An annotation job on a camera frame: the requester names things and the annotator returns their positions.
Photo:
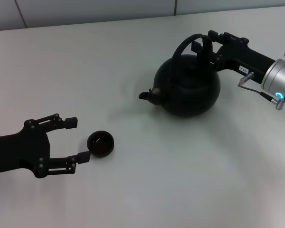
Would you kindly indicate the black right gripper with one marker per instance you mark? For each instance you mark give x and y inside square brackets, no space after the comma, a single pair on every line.
[244,59]

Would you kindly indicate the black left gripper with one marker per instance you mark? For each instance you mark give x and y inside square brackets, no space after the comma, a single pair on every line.
[21,149]

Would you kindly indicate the small dark teacup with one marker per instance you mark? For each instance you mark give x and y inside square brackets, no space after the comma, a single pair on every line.
[101,145]

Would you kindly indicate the black round teapot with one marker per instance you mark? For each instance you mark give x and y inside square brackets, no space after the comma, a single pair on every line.
[187,95]

